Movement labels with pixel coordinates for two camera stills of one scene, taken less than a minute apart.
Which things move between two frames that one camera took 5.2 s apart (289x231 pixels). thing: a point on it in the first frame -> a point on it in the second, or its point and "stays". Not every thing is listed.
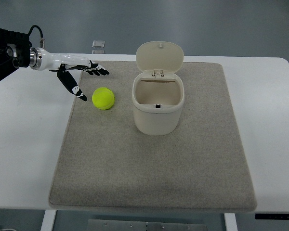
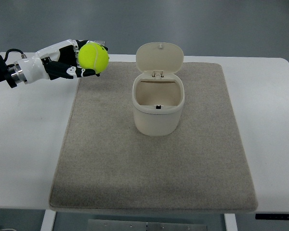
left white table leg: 48,220 stays
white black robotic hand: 41,59 -> 59,61
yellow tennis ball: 103,98 -> 93,56
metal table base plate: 94,224 stays
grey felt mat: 105,163 stays
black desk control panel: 276,216 stays
